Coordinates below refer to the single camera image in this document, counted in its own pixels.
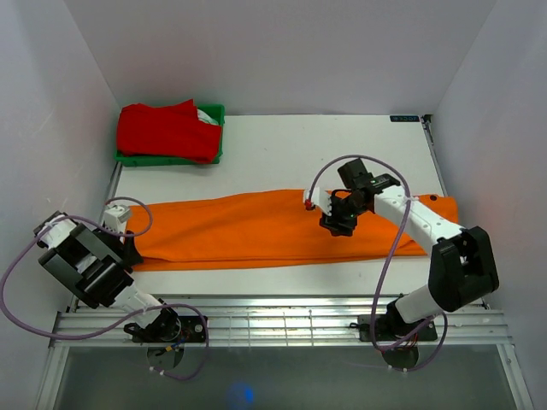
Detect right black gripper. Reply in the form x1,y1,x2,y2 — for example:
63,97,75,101
319,195,368,237

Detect orange trousers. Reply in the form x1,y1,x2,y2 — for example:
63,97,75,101
126,189,460,272

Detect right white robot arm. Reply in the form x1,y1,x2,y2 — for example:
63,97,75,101
304,155,499,341

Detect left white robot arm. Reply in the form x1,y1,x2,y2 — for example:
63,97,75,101
33,211,182,343

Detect red folded trousers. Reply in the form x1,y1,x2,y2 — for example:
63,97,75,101
116,99,222,164

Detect blue logo sticker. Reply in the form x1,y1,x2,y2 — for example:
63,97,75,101
389,115,421,123

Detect green plastic tray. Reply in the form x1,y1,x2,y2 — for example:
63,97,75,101
114,103,225,167

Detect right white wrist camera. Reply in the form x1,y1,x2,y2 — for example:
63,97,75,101
303,189,332,216

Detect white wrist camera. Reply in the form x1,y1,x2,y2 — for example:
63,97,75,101
103,203,132,235
303,189,332,216

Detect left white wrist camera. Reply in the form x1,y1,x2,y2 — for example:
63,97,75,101
103,203,132,235

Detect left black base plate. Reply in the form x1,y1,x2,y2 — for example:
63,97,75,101
123,315,206,343

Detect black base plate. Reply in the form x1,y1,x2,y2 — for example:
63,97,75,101
123,315,206,343
349,314,438,342

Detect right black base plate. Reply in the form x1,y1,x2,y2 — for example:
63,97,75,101
349,314,438,342

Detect aluminium rail frame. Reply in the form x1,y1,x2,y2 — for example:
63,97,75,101
37,296,533,409

